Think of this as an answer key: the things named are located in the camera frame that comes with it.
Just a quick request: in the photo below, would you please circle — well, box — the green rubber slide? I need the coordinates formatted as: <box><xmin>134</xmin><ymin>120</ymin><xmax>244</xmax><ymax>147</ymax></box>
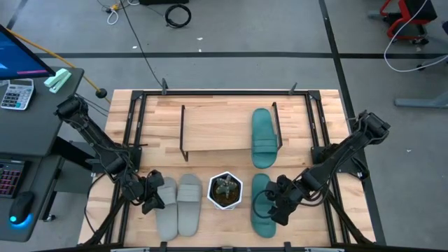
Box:
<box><xmin>250</xmin><ymin>173</ymin><xmax>278</xmax><ymax>239</ymax></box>
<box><xmin>251</xmin><ymin>107</ymin><xmax>280</xmax><ymax>169</ymax></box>

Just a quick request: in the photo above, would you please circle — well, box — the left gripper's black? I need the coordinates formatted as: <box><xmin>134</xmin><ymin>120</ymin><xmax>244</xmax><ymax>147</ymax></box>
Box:
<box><xmin>121</xmin><ymin>169</ymin><xmax>166</xmax><ymax>216</ymax></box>

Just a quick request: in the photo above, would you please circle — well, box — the green cactus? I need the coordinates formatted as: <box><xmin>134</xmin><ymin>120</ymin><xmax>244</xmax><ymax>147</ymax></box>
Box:
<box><xmin>213</xmin><ymin>174</ymin><xmax>239</xmax><ymax>200</ymax></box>

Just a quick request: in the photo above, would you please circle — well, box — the long black floor cable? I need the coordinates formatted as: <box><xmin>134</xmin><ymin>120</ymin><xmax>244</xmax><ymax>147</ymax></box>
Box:
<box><xmin>118</xmin><ymin>0</ymin><xmax>165</xmax><ymax>88</ymax></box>

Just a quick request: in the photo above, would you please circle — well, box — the white hexagonal plant pot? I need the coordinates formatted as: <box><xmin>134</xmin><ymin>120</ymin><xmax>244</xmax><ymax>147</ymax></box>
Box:
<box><xmin>206</xmin><ymin>170</ymin><xmax>244</xmax><ymax>211</ymax></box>

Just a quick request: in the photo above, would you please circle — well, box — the grey rubber slide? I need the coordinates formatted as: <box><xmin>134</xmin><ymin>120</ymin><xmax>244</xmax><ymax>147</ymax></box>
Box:
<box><xmin>155</xmin><ymin>176</ymin><xmax>180</xmax><ymax>242</ymax></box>
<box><xmin>176</xmin><ymin>174</ymin><xmax>204</xmax><ymax>237</ymax></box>

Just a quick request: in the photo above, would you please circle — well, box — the black computer desk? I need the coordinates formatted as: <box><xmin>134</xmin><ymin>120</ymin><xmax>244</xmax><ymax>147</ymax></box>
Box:
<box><xmin>0</xmin><ymin>66</ymin><xmax>85</xmax><ymax>243</ymax></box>

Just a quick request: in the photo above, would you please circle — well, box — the small white cable coil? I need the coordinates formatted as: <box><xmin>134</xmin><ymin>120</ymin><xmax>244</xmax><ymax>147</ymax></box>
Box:
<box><xmin>106</xmin><ymin>8</ymin><xmax>120</xmax><ymax>26</ymax></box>

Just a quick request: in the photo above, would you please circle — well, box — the black aluminium table frame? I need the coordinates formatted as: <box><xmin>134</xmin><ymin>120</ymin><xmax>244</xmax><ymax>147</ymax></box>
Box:
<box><xmin>78</xmin><ymin>78</ymin><xmax>386</xmax><ymax>252</ymax></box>

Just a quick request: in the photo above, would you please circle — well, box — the long white cable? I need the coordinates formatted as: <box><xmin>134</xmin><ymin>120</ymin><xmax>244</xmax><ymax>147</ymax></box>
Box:
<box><xmin>383</xmin><ymin>0</ymin><xmax>448</xmax><ymax>74</ymax></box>

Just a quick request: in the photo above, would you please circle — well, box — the red and black cart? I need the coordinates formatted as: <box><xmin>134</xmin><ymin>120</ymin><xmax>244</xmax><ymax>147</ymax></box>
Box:
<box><xmin>367</xmin><ymin>0</ymin><xmax>438</xmax><ymax>46</ymax></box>

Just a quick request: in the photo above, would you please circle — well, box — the grey desk calculator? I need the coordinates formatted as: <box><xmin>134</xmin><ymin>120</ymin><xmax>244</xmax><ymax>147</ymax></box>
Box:
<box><xmin>0</xmin><ymin>78</ymin><xmax>36</xmax><ymax>111</ymax></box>

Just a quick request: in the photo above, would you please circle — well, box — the black computer mouse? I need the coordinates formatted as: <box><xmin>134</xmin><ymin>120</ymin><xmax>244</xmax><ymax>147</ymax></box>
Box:
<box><xmin>8</xmin><ymin>190</ymin><xmax>35</xmax><ymax>225</ymax></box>

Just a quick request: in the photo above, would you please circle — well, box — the yellow hanging cable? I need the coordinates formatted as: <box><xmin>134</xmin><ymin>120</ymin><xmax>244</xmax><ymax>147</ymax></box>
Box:
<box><xmin>6</xmin><ymin>27</ymin><xmax>109</xmax><ymax>103</ymax></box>

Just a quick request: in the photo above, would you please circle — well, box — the wooden shelf with black frame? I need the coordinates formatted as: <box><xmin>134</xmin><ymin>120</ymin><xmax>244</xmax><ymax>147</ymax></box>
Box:
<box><xmin>179</xmin><ymin>101</ymin><xmax>284</xmax><ymax>163</ymax></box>

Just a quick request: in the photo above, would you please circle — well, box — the black floor box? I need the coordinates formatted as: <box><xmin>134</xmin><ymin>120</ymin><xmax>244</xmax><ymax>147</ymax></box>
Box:
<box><xmin>139</xmin><ymin>0</ymin><xmax>190</xmax><ymax>6</ymax></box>

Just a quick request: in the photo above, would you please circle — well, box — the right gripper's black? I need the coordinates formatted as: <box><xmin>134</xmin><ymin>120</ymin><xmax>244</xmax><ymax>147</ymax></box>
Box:
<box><xmin>267</xmin><ymin>174</ymin><xmax>309</xmax><ymax>227</ymax></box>

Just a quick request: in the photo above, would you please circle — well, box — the coiled black cable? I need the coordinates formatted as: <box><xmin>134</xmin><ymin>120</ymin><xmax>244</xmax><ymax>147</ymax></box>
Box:
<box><xmin>164</xmin><ymin>3</ymin><xmax>193</xmax><ymax>29</ymax></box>

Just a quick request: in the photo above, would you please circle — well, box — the grey stand base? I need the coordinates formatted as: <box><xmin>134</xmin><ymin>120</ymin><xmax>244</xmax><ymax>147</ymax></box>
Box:
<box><xmin>394</xmin><ymin>52</ymin><xmax>448</xmax><ymax>109</ymax></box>

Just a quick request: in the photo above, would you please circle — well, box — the computer monitor with blue screen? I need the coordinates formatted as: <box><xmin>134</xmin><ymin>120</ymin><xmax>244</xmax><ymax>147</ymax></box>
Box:
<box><xmin>0</xmin><ymin>23</ymin><xmax>56</xmax><ymax>81</ymax></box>

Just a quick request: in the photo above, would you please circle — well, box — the black backlit keyboard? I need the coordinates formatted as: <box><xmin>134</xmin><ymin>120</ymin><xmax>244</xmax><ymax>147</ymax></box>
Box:
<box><xmin>0</xmin><ymin>159</ymin><xmax>26</xmax><ymax>200</ymax></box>

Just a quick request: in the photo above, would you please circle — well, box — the black looped wrist cable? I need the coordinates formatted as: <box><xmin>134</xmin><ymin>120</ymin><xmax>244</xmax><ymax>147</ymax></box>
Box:
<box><xmin>251</xmin><ymin>189</ymin><xmax>278</xmax><ymax>211</ymax></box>

